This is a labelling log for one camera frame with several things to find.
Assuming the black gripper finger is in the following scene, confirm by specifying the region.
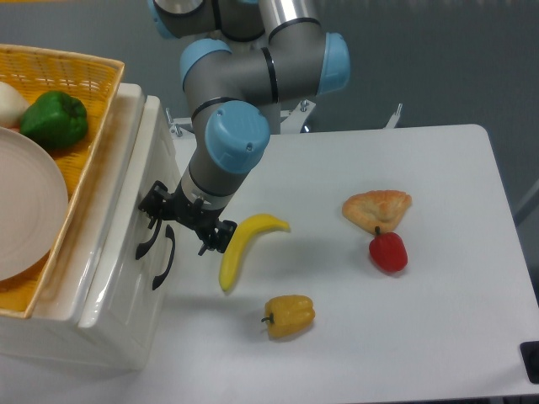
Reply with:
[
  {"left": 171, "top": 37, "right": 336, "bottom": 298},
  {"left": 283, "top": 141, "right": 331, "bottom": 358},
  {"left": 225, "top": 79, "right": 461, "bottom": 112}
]
[
  {"left": 138, "top": 181, "right": 169, "bottom": 229},
  {"left": 197, "top": 220, "right": 237, "bottom": 255}
]

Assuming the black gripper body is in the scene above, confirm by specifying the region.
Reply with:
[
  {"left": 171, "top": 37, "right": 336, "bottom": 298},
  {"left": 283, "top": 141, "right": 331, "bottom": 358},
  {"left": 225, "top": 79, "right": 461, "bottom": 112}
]
[{"left": 163, "top": 178, "right": 223, "bottom": 236}]

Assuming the black top drawer handle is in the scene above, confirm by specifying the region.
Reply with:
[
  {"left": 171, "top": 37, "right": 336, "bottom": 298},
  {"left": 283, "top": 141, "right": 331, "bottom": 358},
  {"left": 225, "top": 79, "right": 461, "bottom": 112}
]
[{"left": 135, "top": 219, "right": 162, "bottom": 260}]

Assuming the black drawer handle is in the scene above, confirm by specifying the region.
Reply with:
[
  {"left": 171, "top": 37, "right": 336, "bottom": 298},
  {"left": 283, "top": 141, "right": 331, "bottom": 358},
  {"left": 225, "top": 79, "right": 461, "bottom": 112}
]
[
  {"left": 151, "top": 224, "right": 177, "bottom": 291},
  {"left": 135, "top": 219, "right": 162, "bottom": 260}
]

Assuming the white drawer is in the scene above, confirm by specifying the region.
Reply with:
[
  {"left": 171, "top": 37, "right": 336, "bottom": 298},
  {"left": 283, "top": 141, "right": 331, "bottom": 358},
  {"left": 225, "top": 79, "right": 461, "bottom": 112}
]
[{"left": 79, "top": 96, "right": 180, "bottom": 330}]

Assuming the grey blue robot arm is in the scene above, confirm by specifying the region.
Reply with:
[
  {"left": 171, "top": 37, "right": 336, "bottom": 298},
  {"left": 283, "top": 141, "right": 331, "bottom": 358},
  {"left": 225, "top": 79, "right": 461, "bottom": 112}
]
[{"left": 139, "top": 1, "right": 350, "bottom": 252}]

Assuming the white drawer cabinet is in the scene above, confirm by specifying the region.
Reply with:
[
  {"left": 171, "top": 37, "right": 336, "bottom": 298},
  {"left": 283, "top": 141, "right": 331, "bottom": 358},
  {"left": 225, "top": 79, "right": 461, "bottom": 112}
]
[{"left": 1, "top": 83, "right": 180, "bottom": 369}]

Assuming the yellow banana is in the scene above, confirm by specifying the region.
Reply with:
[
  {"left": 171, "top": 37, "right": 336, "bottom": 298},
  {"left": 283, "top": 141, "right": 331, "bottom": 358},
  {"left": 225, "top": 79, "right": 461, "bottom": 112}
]
[{"left": 218, "top": 214, "right": 291, "bottom": 292}]

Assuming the yellow bell pepper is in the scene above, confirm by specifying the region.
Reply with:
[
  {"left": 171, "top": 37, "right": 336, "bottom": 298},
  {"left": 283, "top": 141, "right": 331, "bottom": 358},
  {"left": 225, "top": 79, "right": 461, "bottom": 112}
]
[{"left": 261, "top": 295, "right": 316, "bottom": 338}]

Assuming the pink plate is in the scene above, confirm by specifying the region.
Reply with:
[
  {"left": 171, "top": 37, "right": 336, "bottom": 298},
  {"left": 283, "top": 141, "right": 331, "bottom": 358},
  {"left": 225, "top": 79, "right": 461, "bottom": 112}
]
[{"left": 1, "top": 128, "right": 68, "bottom": 280}]

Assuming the green bell pepper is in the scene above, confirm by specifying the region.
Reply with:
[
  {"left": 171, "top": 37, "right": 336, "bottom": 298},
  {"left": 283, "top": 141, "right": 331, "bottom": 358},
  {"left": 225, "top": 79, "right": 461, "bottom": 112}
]
[{"left": 19, "top": 91, "right": 88, "bottom": 150}]

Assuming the baked pastry bread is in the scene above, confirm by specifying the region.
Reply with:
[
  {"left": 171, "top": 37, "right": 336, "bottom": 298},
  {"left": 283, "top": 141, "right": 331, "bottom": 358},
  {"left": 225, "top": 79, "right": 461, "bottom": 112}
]
[{"left": 342, "top": 189, "right": 413, "bottom": 235}]

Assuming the red bell pepper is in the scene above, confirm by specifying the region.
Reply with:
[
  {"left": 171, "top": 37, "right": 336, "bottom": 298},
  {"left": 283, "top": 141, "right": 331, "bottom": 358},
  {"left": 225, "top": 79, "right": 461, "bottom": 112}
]
[{"left": 369, "top": 226, "right": 408, "bottom": 273}]

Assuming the white round vegetable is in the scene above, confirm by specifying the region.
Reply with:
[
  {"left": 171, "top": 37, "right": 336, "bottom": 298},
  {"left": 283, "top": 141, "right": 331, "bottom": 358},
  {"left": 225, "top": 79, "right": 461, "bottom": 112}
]
[{"left": 0, "top": 82, "right": 29, "bottom": 128}]

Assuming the yellow woven basket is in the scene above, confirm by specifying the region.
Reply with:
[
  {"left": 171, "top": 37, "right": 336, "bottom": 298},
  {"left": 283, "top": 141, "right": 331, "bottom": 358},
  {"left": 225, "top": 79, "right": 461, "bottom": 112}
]
[{"left": 1, "top": 44, "right": 125, "bottom": 319}]

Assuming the black object at table edge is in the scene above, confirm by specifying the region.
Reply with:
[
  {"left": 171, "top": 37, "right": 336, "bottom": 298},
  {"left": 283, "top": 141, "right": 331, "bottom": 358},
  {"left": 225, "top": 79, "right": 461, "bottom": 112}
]
[{"left": 520, "top": 341, "right": 539, "bottom": 385}]

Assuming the black lower drawer handle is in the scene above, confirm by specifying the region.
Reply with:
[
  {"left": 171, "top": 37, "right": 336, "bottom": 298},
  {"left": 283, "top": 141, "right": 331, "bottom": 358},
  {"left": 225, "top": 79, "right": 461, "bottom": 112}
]
[{"left": 151, "top": 224, "right": 177, "bottom": 291}]

